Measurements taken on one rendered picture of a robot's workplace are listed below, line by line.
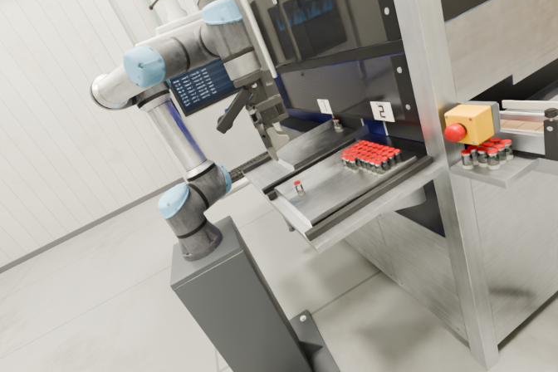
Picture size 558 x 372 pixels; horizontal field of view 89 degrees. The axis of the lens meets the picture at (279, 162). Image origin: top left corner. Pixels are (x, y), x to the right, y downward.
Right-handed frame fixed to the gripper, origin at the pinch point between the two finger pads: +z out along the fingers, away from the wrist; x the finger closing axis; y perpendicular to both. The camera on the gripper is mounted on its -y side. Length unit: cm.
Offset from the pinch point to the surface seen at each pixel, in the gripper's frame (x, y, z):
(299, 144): 56, 10, 19
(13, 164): 321, -338, -16
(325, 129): 61, 24, 19
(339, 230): -10.9, 8.0, 19.4
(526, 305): 3, 63, 91
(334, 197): 3.2, 11.0, 19.2
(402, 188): -4.7, 27.1, 19.4
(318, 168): 21.2, 11.3, 17.5
